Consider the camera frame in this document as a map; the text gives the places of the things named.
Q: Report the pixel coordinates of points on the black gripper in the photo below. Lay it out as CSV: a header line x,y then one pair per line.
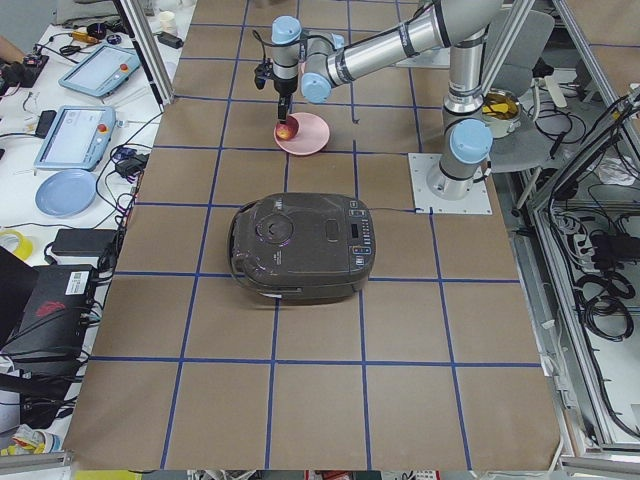
x,y
285,86

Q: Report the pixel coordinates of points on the red apple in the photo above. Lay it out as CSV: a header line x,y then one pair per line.
x,y
286,131

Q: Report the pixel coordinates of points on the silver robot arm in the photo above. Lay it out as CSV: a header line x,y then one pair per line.
x,y
314,63

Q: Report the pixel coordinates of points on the pink plate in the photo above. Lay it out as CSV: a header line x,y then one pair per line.
x,y
312,136

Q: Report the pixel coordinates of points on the glass bowl on chair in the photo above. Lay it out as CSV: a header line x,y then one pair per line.
x,y
501,113

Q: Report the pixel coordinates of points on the light blue plate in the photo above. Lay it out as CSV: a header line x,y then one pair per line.
x,y
66,193

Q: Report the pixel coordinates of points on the dark grey rice cooker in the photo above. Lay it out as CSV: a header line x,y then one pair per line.
x,y
302,246

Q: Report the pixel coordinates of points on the far blue teach pendant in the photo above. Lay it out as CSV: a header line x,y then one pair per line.
x,y
102,72

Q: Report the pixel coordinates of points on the blue teach pendant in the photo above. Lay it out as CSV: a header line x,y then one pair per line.
x,y
77,139
102,72

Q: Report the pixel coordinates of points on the near blue teach pendant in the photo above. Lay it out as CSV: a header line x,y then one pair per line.
x,y
77,139

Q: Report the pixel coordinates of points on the grey office chair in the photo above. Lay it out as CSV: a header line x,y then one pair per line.
x,y
517,144

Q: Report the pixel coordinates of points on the black power adapter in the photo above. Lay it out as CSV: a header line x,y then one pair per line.
x,y
82,242

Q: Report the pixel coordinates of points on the yellow tape roll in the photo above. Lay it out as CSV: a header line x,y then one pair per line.
x,y
16,243

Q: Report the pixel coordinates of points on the black computer case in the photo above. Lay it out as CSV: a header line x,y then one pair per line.
x,y
44,309

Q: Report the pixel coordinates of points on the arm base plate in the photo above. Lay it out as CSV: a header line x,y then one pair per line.
x,y
429,59
435,193

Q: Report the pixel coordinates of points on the aluminium frame post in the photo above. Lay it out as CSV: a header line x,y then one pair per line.
x,y
144,43

